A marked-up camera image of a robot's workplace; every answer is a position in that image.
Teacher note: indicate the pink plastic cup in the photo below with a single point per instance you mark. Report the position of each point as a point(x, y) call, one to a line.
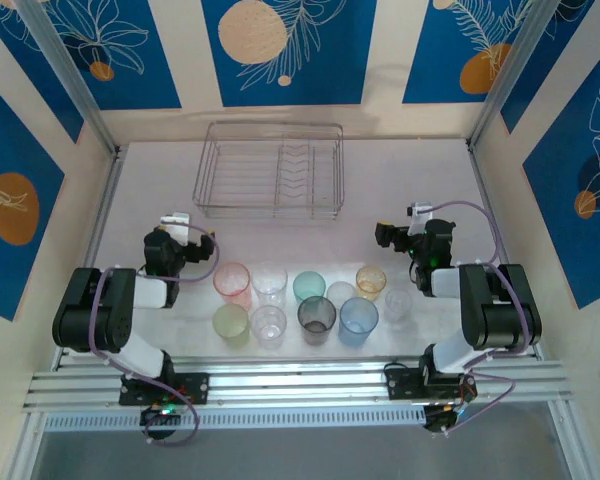
point(232, 285)

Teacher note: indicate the amber faceted glass cup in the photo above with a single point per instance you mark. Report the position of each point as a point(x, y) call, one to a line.
point(371, 282)

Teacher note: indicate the small clear faceted cup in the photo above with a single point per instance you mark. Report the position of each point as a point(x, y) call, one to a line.
point(397, 304)

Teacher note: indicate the frosted white textured cup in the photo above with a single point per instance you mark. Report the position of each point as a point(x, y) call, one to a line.
point(341, 291)

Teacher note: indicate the tall clear plastic cup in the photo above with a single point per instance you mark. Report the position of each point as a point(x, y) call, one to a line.
point(270, 282)

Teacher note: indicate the pale green textured cup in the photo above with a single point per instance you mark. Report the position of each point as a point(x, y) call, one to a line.
point(231, 325)

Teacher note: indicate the blue plastic cup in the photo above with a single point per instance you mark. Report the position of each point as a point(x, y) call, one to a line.
point(358, 321)

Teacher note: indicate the teal textured plastic cup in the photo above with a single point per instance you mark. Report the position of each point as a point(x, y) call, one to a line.
point(309, 286)

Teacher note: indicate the clear faceted plastic cup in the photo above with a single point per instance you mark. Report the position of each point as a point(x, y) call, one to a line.
point(268, 326)

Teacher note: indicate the smoky grey plastic cup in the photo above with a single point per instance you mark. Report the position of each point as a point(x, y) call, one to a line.
point(316, 320)

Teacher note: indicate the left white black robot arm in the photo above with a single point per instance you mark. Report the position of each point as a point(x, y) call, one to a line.
point(115, 320)

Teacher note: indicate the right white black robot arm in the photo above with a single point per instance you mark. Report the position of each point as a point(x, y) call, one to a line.
point(500, 310)

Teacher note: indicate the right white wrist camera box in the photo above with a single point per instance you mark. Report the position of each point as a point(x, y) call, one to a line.
point(420, 215)

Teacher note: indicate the aluminium table side rail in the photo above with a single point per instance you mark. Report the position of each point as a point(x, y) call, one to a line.
point(99, 225)
point(481, 172)

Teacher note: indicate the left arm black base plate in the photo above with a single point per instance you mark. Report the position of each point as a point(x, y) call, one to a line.
point(200, 387)

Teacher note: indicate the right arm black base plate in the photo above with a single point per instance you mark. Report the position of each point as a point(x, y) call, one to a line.
point(395, 385)

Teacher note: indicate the aluminium mounting rail frame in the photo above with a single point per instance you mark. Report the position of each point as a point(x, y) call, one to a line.
point(300, 380)

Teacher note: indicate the aluminium frame post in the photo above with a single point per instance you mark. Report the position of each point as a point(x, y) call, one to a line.
point(512, 70)
point(70, 70)

